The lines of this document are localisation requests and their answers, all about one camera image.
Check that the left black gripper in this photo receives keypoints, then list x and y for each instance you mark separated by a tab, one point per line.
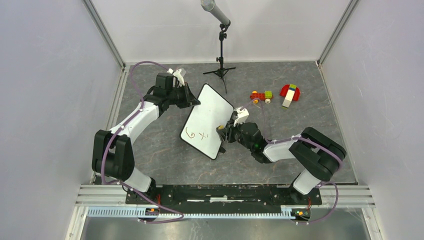
190	99

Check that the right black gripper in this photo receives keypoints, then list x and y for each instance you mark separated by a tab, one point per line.
223	133

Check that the white whiteboard with red writing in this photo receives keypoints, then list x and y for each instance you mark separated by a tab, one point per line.
199	129

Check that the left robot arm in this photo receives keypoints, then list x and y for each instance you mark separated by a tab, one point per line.
113	154

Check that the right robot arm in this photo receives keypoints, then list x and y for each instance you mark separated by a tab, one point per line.
320	156

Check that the black microphone tripod stand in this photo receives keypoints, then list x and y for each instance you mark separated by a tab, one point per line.
221	71

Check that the red toy block car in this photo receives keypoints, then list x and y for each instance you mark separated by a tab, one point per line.
266	97

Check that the red white toy block figure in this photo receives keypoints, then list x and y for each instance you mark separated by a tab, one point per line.
290	93

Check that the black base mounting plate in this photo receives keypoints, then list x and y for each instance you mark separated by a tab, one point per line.
230	198

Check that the grey microphone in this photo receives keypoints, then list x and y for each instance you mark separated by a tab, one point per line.
211	7

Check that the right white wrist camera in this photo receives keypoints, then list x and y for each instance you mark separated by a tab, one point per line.
239	116

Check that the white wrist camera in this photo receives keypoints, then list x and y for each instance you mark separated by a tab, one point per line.
239	116
179	76

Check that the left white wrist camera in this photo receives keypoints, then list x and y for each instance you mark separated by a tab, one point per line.
179	76

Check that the aluminium frame rail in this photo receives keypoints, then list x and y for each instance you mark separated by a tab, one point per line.
110	201

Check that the left corner aluminium post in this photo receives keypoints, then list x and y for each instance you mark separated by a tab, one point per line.
94	14

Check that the corner aluminium post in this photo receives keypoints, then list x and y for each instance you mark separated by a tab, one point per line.
94	14
351	6

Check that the right corner aluminium post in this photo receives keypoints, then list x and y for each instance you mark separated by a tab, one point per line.
351	6

